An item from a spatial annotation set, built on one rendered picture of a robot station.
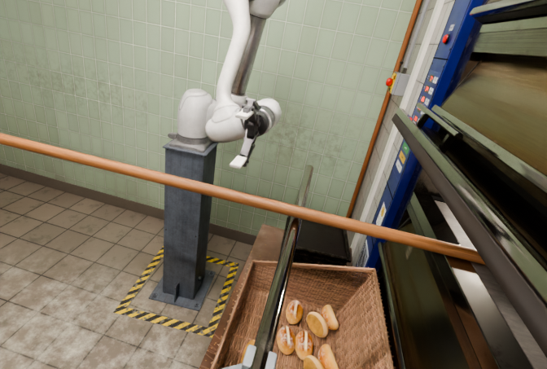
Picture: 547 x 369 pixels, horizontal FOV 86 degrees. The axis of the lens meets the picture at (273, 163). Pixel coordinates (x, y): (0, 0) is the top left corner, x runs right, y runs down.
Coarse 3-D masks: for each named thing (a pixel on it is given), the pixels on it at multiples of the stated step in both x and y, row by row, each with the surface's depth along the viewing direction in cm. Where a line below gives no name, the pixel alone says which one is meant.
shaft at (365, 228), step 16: (16, 144) 80; (32, 144) 80; (80, 160) 78; (96, 160) 78; (112, 160) 78; (144, 176) 76; (160, 176) 76; (176, 176) 76; (208, 192) 74; (224, 192) 74; (240, 192) 74; (272, 208) 72; (288, 208) 72; (304, 208) 73; (336, 224) 71; (352, 224) 70; (368, 224) 71; (400, 240) 69; (416, 240) 69; (432, 240) 69; (464, 256) 68
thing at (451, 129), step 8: (424, 112) 79; (432, 112) 74; (424, 120) 79; (432, 120) 72; (440, 120) 67; (448, 128) 62; (448, 136) 60; (456, 136) 58; (440, 144) 62; (448, 144) 61
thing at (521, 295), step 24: (408, 144) 69; (456, 144) 82; (432, 168) 52; (480, 168) 66; (456, 192) 43; (504, 192) 54; (456, 216) 40; (528, 216) 46; (480, 240) 34; (528, 240) 36; (504, 264) 29; (504, 288) 28; (528, 288) 26; (528, 312) 25
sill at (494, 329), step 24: (432, 216) 86; (456, 240) 76; (456, 264) 67; (456, 288) 61; (480, 288) 61; (480, 312) 55; (480, 336) 51; (504, 336) 51; (480, 360) 50; (504, 360) 47
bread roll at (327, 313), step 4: (324, 308) 115; (328, 308) 114; (324, 312) 114; (328, 312) 113; (332, 312) 113; (324, 316) 113; (328, 316) 112; (332, 316) 111; (328, 320) 111; (332, 320) 110; (336, 320) 111; (328, 324) 111; (332, 324) 110; (336, 324) 110; (328, 328) 111; (332, 328) 110; (336, 328) 110
